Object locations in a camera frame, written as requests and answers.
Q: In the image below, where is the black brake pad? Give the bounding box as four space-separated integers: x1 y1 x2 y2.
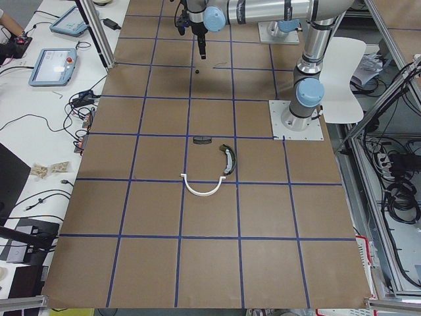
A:
193 136 212 145

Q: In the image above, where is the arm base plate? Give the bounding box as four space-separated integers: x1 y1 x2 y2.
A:
268 100 324 141
258 19 299 45

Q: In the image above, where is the aluminium frame post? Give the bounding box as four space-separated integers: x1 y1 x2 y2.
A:
75 0 115 69

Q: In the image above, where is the near blue teach pendant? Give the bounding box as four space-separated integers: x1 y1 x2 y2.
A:
28 48 78 87

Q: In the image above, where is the white plastic chair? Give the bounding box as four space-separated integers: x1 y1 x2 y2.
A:
319 37 366 124

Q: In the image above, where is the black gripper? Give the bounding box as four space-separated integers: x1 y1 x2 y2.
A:
190 12 207 59

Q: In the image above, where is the blue teach pendant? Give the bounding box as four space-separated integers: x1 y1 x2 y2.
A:
28 48 78 87
49 5 87 37

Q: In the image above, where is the far blue teach pendant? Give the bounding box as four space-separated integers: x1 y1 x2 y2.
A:
49 5 87 37

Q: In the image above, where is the white curved plastic part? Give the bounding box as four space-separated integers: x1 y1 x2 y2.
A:
180 173 226 198

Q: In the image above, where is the black power adapter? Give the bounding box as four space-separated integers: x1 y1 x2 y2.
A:
103 18 121 30

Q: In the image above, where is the olive brake shoe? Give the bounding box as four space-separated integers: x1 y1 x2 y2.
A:
219 144 237 176

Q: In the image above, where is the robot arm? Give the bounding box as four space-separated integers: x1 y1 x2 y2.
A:
174 0 352 132

